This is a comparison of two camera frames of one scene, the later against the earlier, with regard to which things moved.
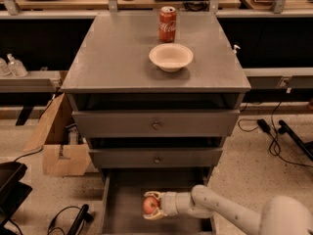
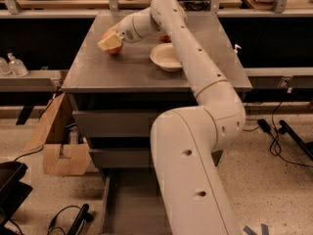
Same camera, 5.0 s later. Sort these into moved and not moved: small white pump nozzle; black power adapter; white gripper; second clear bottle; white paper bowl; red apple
Moved: red apple; white gripper
Not moved: black power adapter; white paper bowl; second clear bottle; small white pump nozzle
